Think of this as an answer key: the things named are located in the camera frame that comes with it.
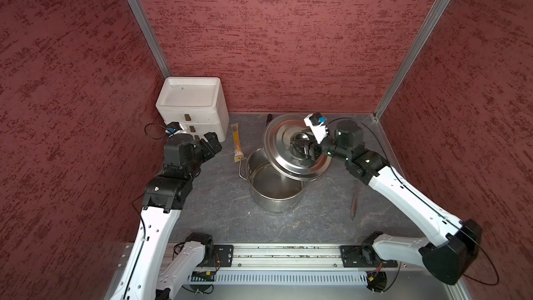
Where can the orange yellow sachet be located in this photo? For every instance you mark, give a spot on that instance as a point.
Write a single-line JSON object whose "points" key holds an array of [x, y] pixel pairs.
{"points": [[238, 153]]}

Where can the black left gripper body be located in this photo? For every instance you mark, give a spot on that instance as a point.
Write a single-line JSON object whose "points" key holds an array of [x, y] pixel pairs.
{"points": [[202, 153]]}

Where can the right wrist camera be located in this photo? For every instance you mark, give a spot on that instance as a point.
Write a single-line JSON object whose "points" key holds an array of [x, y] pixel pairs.
{"points": [[317, 124]]}

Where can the aluminium left corner post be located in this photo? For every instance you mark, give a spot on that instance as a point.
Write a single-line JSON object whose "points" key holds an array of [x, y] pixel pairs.
{"points": [[150, 36]]}

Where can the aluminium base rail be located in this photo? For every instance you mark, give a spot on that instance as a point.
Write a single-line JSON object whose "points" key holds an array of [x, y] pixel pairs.
{"points": [[290, 257]]}

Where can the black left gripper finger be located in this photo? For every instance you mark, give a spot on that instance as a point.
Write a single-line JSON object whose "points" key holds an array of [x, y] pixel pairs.
{"points": [[211, 137], [216, 147]]}

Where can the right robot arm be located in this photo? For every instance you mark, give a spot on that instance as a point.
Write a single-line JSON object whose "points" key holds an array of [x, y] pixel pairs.
{"points": [[449, 245]]}

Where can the blue black stapler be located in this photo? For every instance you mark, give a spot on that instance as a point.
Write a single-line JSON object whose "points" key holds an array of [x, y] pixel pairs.
{"points": [[269, 119]]}

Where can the white three-drawer box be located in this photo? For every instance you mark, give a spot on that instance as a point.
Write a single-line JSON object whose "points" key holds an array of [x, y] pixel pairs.
{"points": [[197, 103]]}

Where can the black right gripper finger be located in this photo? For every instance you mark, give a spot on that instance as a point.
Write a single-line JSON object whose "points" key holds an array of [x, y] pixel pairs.
{"points": [[300, 140], [304, 153]]}

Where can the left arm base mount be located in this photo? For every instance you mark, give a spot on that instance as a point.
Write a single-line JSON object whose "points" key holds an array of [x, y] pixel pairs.
{"points": [[216, 255]]}

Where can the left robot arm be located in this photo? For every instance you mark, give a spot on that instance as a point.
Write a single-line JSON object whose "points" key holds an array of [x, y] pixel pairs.
{"points": [[162, 203]]}

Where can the stainless steel pot lid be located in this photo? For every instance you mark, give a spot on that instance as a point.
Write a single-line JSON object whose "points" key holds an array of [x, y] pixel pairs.
{"points": [[277, 146]]}

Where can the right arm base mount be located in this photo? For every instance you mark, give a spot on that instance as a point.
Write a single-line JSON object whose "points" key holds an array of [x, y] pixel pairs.
{"points": [[363, 255]]}

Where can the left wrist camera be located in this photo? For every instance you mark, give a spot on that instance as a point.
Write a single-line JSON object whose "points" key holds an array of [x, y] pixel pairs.
{"points": [[173, 128]]}

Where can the white vented cable duct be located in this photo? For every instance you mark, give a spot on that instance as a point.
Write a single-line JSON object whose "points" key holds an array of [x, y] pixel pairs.
{"points": [[282, 278]]}

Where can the aluminium corner post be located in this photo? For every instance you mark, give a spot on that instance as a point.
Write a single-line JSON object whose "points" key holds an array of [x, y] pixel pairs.
{"points": [[150, 36], [436, 11]]}

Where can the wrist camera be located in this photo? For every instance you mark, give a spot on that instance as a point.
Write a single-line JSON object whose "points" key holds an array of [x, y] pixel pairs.
{"points": [[317, 124], [173, 128]]}

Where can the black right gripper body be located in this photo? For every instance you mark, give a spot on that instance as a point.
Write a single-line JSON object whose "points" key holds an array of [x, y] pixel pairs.
{"points": [[327, 146]]}

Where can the aluminium right corner post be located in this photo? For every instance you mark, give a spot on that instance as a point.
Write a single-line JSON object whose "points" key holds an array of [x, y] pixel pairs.
{"points": [[436, 11]]}

